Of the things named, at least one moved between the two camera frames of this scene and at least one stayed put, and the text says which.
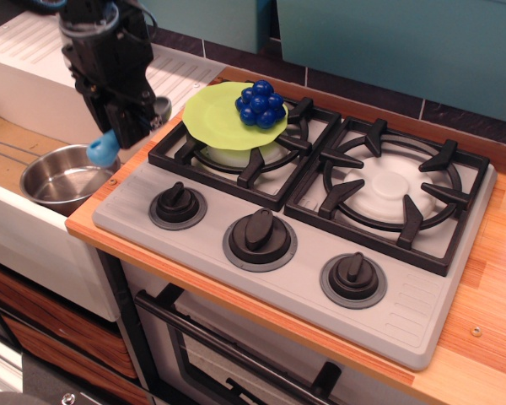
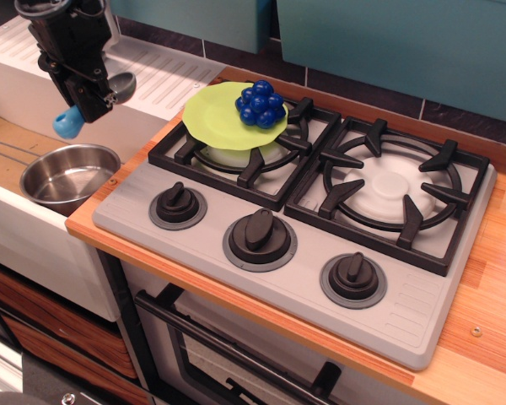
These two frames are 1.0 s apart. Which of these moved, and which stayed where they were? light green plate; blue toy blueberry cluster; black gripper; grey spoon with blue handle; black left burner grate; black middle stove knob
Moved: black gripper; grey spoon with blue handle
Stayed: light green plate; black left burner grate; blue toy blueberry cluster; black middle stove knob
